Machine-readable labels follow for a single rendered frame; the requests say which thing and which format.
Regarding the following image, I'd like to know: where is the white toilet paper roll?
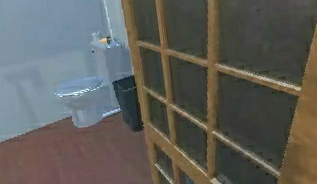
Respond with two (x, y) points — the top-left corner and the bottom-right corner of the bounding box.
(91, 31), (102, 45)

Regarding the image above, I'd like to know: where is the black waste bin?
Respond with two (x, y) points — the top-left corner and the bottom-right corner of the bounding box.
(110, 73), (145, 135)

